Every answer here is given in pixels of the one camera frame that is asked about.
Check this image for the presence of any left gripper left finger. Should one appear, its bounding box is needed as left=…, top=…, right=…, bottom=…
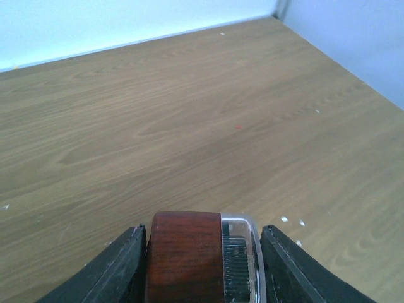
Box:
left=37, top=224, right=146, bottom=303

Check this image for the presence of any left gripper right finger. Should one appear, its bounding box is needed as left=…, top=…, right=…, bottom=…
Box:
left=260, top=225, right=374, bottom=303

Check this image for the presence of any clear metronome cover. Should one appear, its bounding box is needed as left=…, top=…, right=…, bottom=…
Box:
left=220, top=213, right=267, bottom=303

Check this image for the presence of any wooden metronome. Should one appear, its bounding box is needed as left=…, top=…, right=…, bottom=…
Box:
left=145, top=211, right=225, bottom=302

